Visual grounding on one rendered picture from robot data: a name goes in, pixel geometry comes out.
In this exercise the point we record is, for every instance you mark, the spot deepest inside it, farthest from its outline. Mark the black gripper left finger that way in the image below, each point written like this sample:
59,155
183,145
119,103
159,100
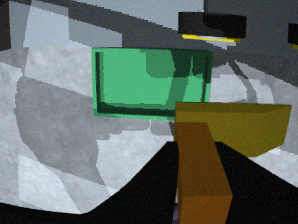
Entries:
147,198

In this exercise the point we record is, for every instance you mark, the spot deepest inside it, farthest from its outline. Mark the yellow chock with orange handle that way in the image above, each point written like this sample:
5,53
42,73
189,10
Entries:
251,129

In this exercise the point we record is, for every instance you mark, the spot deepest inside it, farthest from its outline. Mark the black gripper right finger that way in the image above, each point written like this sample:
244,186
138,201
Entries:
259,196

